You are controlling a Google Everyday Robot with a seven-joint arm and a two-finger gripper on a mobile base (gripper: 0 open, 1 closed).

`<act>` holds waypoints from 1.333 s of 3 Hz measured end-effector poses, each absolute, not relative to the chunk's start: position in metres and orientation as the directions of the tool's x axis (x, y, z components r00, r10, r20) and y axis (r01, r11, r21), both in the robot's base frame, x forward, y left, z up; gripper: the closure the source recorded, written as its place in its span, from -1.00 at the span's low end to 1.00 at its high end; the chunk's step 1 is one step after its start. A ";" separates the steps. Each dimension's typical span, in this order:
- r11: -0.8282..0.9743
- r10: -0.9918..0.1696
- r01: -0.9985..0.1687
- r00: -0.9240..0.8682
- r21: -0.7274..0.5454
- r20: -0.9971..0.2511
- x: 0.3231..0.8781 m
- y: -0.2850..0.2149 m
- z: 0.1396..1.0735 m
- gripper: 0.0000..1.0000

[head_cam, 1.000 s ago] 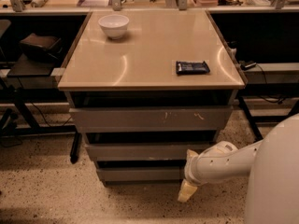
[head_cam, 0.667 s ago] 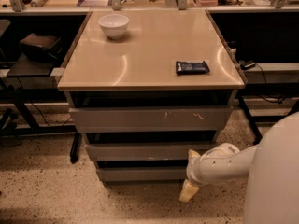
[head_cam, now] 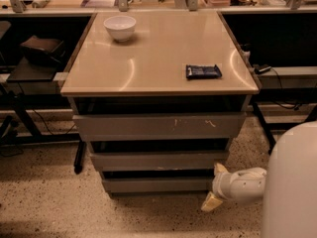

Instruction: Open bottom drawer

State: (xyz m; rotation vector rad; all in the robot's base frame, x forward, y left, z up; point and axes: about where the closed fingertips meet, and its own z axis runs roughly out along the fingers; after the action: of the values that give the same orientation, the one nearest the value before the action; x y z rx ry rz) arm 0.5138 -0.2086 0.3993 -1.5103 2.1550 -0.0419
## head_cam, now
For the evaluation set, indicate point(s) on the grey top drawer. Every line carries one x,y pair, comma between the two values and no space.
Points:
135,127

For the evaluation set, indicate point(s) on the grey bottom drawer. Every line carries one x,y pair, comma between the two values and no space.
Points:
140,185

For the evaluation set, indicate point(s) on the black table leg right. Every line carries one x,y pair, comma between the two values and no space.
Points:
267,132

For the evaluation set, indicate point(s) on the grey middle drawer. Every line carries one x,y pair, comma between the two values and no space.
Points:
157,161

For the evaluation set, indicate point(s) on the grey drawer cabinet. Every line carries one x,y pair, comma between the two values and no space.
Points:
146,75

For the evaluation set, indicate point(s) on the grey drawer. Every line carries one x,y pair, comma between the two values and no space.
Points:
135,127
157,161
140,185

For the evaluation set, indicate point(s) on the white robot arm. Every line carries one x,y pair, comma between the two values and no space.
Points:
287,187

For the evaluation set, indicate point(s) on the black table leg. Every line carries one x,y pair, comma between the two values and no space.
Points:
78,157
267,132

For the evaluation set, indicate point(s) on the dark blue snack packet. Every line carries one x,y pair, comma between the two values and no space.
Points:
202,71

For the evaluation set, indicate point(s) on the black table leg left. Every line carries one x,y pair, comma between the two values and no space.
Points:
78,157

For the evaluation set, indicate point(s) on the black power adapter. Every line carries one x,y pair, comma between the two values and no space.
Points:
260,69

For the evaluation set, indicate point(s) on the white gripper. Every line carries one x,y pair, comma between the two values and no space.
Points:
219,183

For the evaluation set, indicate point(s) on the white ceramic bowl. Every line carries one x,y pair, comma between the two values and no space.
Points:
120,28

